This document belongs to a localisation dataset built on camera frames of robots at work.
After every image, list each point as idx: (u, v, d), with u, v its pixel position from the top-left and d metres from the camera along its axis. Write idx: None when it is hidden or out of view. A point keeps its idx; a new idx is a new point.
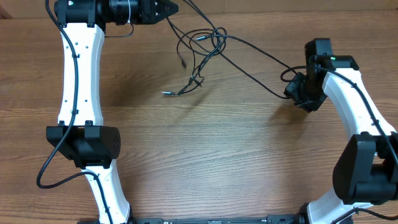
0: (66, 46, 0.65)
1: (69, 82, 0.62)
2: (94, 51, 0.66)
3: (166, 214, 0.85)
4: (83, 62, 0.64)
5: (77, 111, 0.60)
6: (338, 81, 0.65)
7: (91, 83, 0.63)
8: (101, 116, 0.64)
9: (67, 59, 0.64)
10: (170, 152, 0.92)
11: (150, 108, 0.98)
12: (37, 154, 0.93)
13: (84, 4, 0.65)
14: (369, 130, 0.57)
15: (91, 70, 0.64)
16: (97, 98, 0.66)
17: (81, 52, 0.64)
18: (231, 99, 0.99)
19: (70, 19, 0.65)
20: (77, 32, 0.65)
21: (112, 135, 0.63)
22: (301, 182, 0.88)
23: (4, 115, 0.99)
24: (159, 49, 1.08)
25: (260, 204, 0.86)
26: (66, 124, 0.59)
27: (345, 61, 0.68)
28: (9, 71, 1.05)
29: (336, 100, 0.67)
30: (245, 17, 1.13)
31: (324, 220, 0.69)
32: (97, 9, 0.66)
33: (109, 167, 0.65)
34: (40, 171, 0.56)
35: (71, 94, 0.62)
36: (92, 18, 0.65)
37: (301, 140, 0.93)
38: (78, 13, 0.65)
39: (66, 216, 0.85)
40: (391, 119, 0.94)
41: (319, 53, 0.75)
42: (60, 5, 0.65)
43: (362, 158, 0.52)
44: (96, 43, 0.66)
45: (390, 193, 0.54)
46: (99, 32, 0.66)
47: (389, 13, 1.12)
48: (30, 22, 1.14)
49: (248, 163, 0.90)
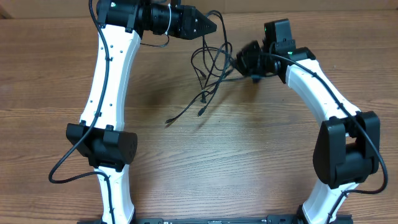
0: (101, 47, 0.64)
1: (97, 83, 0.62)
2: (127, 56, 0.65)
3: (166, 214, 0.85)
4: (114, 66, 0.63)
5: (101, 114, 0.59)
6: (298, 72, 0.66)
7: (119, 88, 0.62)
8: (124, 122, 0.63)
9: (99, 60, 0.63)
10: (170, 152, 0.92)
11: (154, 109, 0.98)
12: (37, 154, 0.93)
13: (127, 7, 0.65)
14: (336, 114, 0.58)
15: (121, 75, 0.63)
16: (122, 103, 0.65)
17: (114, 56, 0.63)
18: (231, 99, 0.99)
19: (109, 20, 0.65)
20: (114, 36, 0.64)
21: (130, 141, 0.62)
22: (302, 183, 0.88)
23: (4, 115, 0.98)
24: (160, 50, 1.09)
25: (260, 204, 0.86)
26: (87, 124, 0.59)
27: (302, 55, 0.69)
28: (9, 71, 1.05)
29: (302, 92, 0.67)
30: (245, 17, 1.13)
31: (320, 215, 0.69)
32: (138, 15, 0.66)
33: (121, 171, 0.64)
34: (54, 167, 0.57)
35: (97, 96, 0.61)
36: (131, 23, 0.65)
37: (301, 140, 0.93)
38: (119, 16, 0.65)
39: (66, 217, 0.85)
40: (391, 120, 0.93)
41: (279, 41, 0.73)
42: (103, 5, 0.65)
43: (336, 142, 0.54)
44: (130, 49, 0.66)
45: (368, 167, 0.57)
46: (135, 38, 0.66)
47: (389, 13, 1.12)
48: (31, 22, 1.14)
49: (248, 163, 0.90)
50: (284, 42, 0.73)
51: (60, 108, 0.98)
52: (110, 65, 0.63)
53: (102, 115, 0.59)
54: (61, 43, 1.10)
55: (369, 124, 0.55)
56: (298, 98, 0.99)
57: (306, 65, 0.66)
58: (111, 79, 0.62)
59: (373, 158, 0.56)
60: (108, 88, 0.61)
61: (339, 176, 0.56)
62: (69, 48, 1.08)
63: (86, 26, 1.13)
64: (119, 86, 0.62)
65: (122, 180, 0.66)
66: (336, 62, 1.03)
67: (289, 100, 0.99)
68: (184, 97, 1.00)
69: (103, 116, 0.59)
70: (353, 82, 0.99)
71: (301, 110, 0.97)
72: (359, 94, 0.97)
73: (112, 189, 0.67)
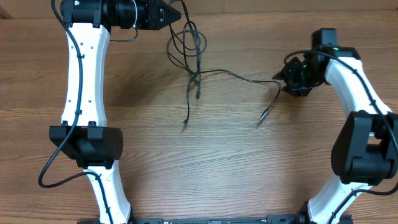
0: (71, 46, 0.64)
1: (73, 82, 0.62)
2: (99, 51, 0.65)
3: (166, 214, 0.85)
4: (86, 63, 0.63)
5: (81, 112, 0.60)
6: (340, 67, 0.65)
7: (95, 83, 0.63)
8: (105, 117, 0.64)
9: (71, 59, 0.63)
10: (170, 152, 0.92)
11: (150, 108, 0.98)
12: (37, 154, 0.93)
13: (91, 3, 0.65)
14: (366, 109, 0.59)
15: (94, 70, 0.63)
16: (100, 98, 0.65)
17: (86, 53, 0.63)
18: (231, 99, 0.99)
19: (76, 18, 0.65)
20: (83, 33, 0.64)
21: (115, 135, 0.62)
22: (301, 183, 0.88)
23: (4, 115, 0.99)
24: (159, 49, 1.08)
25: (260, 204, 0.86)
26: (69, 124, 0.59)
27: (347, 53, 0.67)
28: (9, 71, 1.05)
29: (336, 84, 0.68)
30: (245, 17, 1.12)
31: (323, 214, 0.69)
32: (104, 10, 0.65)
33: (111, 168, 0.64)
34: (43, 170, 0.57)
35: (74, 94, 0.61)
36: (97, 18, 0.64)
37: (300, 140, 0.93)
38: (83, 13, 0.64)
39: (66, 217, 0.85)
40: None
41: (324, 44, 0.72)
42: (67, 5, 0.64)
43: (359, 135, 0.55)
44: (101, 44, 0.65)
45: (385, 169, 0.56)
46: (104, 33, 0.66)
47: (389, 12, 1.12)
48: (31, 22, 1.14)
49: (248, 163, 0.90)
50: (329, 45, 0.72)
51: (60, 108, 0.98)
52: (83, 61, 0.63)
53: (83, 112, 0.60)
54: (61, 43, 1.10)
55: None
56: (298, 98, 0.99)
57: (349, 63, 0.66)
58: (85, 76, 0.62)
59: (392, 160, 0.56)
60: (84, 86, 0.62)
61: (353, 170, 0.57)
62: (69, 48, 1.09)
63: None
64: (94, 81, 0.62)
65: (113, 177, 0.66)
66: None
67: (289, 100, 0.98)
68: (181, 96, 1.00)
69: (84, 113, 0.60)
70: None
71: (301, 110, 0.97)
72: None
73: (106, 188, 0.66)
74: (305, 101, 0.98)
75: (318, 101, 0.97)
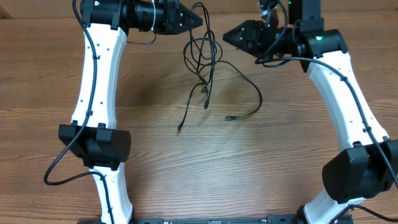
0: (87, 46, 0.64)
1: (86, 81, 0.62)
2: (115, 53, 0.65)
3: (166, 214, 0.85)
4: (102, 64, 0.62)
5: (92, 112, 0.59)
6: (326, 73, 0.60)
7: (108, 86, 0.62)
8: (115, 119, 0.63)
9: (87, 59, 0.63)
10: (170, 152, 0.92)
11: (150, 108, 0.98)
12: (37, 154, 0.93)
13: (111, 4, 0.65)
14: (361, 139, 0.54)
15: (109, 72, 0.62)
16: (112, 100, 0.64)
17: (101, 54, 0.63)
18: (230, 99, 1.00)
19: (94, 20, 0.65)
20: (100, 34, 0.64)
21: (124, 139, 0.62)
22: (301, 182, 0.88)
23: (4, 115, 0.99)
24: (160, 50, 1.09)
25: (260, 204, 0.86)
26: (79, 124, 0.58)
27: (333, 39, 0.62)
28: (9, 71, 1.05)
29: (322, 91, 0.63)
30: (245, 17, 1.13)
31: (323, 220, 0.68)
32: (123, 12, 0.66)
33: (117, 170, 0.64)
34: (49, 168, 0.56)
35: (87, 94, 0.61)
36: (116, 21, 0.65)
37: (301, 140, 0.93)
38: (103, 14, 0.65)
39: (66, 217, 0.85)
40: (392, 120, 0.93)
41: (305, 20, 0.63)
42: (87, 4, 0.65)
43: (355, 173, 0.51)
44: (117, 46, 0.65)
45: (379, 189, 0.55)
46: (122, 35, 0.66)
47: (389, 13, 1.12)
48: (31, 22, 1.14)
49: (248, 163, 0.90)
50: (312, 20, 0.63)
51: (60, 108, 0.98)
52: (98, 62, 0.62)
53: (94, 114, 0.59)
54: (61, 43, 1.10)
55: (395, 154, 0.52)
56: (298, 98, 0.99)
57: (333, 61, 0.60)
58: (99, 77, 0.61)
59: (387, 183, 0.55)
60: (97, 86, 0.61)
61: (348, 195, 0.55)
62: (69, 49, 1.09)
63: None
64: (107, 83, 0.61)
65: (118, 178, 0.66)
66: None
67: (289, 100, 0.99)
68: (182, 96, 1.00)
69: (94, 114, 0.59)
70: None
71: (301, 110, 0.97)
72: None
73: (109, 189, 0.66)
74: (305, 101, 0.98)
75: (318, 102, 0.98)
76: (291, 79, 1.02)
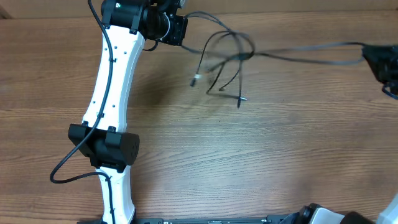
0: (104, 48, 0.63)
1: (101, 84, 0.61)
2: (131, 58, 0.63)
3: (166, 214, 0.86)
4: (117, 67, 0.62)
5: (103, 115, 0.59)
6: None
7: (122, 89, 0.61)
8: (127, 122, 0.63)
9: (104, 60, 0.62)
10: (170, 152, 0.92)
11: (152, 108, 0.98)
12: (37, 154, 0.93)
13: (132, 7, 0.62)
14: None
15: (124, 76, 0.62)
16: (126, 102, 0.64)
17: (117, 57, 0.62)
18: (231, 99, 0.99)
19: (114, 21, 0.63)
20: (119, 36, 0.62)
21: (132, 142, 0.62)
22: (302, 182, 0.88)
23: (4, 115, 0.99)
24: (158, 49, 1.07)
25: (260, 203, 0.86)
26: (90, 126, 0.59)
27: None
28: (9, 71, 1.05)
29: None
30: (245, 17, 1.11)
31: None
32: (143, 17, 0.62)
33: (122, 172, 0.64)
34: (57, 167, 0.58)
35: (101, 97, 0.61)
36: (135, 25, 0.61)
37: (301, 140, 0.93)
38: (123, 17, 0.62)
39: (66, 217, 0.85)
40: (391, 120, 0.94)
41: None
42: (108, 5, 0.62)
43: None
44: (135, 50, 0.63)
45: None
46: (140, 40, 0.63)
47: (390, 12, 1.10)
48: (30, 22, 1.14)
49: (248, 163, 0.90)
50: None
51: (60, 108, 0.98)
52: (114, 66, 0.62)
53: (105, 116, 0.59)
54: (61, 43, 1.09)
55: None
56: (298, 98, 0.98)
57: None
58: (113, 80, 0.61)
59: None
60: (111, 89, 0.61)
61: None
62: (69, 49, 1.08)
63: (86, 26, 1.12)
64: (121, 86, 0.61)
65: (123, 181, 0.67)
66: (336, 62, 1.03)
67: (289, 101, 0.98)
68: (183, 97, 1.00)
69: (106, 117, 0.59)
70: (353, 82, 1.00)
71: (301, 110, 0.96)
72: (359, 94, 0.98)
73: (113, 190, 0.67)
74: (305, 101, 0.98)
75: (319, 102, 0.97)
76: (291, 79, 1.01)
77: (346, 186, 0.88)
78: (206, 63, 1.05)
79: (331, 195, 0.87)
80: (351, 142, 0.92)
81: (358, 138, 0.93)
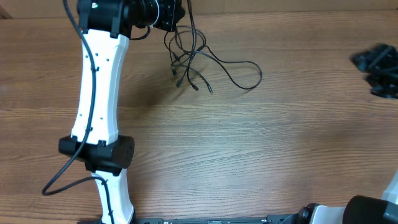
0: (85, 56, 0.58)
1: (85, 94, 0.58)
2: (115, 63, 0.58)
3: (166, 214, 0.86)
4: (101, 76, 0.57)
5: (91, 129, 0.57)
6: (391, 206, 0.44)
7: (108, 99, 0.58)
8: (117, 130, 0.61)
9: (85, 68, 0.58)
10: (170, 152, 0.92)
11: (152, 109, 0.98)
12: (37, 154, 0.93)
13: (109, 6, 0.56)
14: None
15: (110, 84, 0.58)
16: (114, 111, 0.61)
17: (100, 65, 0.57)
18: (231, 99, 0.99)
19: (92, 23, 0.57)
20: (99, 41, 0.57)
21: (125, 148, 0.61)
22: (302, 182, 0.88)
23: (4, 115, 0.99)
24: (158, 49, 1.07)
25: (260, 203, 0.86)
26: (79, 140, 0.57)
27: None
28: (9, 71, 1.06)
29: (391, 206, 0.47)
30: (245, 17, 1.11)
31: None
32: (124, 15, 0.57)
33: (118, 175, 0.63)
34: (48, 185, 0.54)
35: (86, 109, 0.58)
36: (115, 27, 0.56)
37: (301, 140, 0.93)
38: (101, 18, 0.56)
39: (66, 216, 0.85)
40: (392, 120, 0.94)
41: None
42: (84, 5, 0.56)
43: None
44: (118, 56, 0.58)
45: None
46: (122, 43, 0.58)
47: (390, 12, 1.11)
48: (31, 22, 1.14)
49: (248, 163, 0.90)
50: None
51: (60, 108, 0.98)
52: (97, 75, 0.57)
53: (93, 130, 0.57)
54: (61, 43, 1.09)
55: None
56: (298, 98, 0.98)
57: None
58: (98, 91, 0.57)
59: None
60: (96, 100, 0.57)
61: None
62: (69, 49, 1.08)
63: None
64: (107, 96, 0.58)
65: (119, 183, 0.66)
66: (336, 62, 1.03)
67: (289, 101, 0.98)
68: (183, 96, 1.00)
69: (94, 130, 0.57)
70: (353, 82, 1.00)
71: (301, 110, 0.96)
72: (359, 94, 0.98)
73: (110, 192, 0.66)
74: (305, 101, 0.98)
75: (319, 101, 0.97)
76: (291, 79, 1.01)
77: (346, 186, 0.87)
78: (206, 62, 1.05)
79: (332, 195, 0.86)
80: (352, 141, 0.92)
81: (358, 138, 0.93)
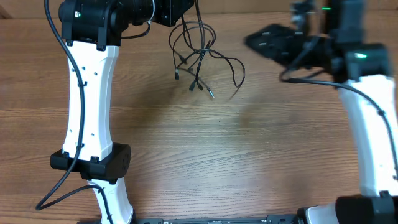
0: (71, 70, 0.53)
1: (74, 110, 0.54)
2: (104, 76, 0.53)
3: (166, 214, 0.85)
4: (89, 91, 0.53)
5: (83, 145, 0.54)
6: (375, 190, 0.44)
7: (99, 114, 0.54)
8: (111, 141, 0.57)
9: (73, 83, 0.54)
10: (170, 152, 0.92)
11: (152, 109, 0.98)
12: (37, 154, 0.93)
13: (94, 14, 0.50)
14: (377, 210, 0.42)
15: (99, 99, 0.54)
16: (107, 123, 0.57)
17: (87, 80, 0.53)
18: (230, 99, 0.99)
19: (78, 33, 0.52)
20: (85, 54, 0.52)
21: (120, 159, 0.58)
22: (301, 182, 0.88)
23: (4, 115, 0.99)
24: (158, 49, 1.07)
25: (260, 204, 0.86)
26: (71, 157, 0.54)
27: (377, 53, 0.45)
28: (9, 71, 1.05)
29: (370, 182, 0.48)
30: (245, 17, 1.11)
31: None
32: (111, 22, 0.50)
33: (115, 183, 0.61)
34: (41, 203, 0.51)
35: (76, 125, 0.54)
36: (102, 39, 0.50)
37: (301, 140, 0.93)
38: (86, 28, 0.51)
39: (66, 217, 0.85)
40: None
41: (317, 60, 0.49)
42: (66, 15, 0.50)
43: None
44: (107, 68, 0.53)
45: None
46: (112, 54, 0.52)
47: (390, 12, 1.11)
48: (31, 22, 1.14)
49: (248, 163, 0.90)
50: (351, 32, 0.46)
51: (60, 108, 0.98)
52: (86, 90, 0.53)
53: (85, 146, 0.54)
54: None
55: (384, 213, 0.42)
56: (298, 98, 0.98)
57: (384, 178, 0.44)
58: (87, 106, 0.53)
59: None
60: (86, 115, 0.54)
61: None
62: None
63: None
64: (97, 111, 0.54)
65: (117, 190, 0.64)
66: None
67: (289, 101, 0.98)
68: (183, 97, 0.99)
69: (86, 147, 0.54)
70: None
71: (301, 110, 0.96)
72: None
73: (107, 198, 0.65)
74: (305, 101, 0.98)
75: (319, 102, 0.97)
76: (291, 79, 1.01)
77: (346, 186, 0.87)
78: (206, 62, 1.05)
79: (332, 195, 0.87)
80: (352, 141, 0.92)
81: None
